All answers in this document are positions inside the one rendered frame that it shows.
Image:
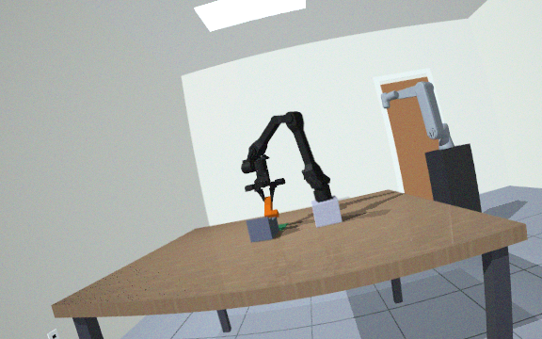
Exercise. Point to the orange l-shaped part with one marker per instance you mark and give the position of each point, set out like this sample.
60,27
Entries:
268,209

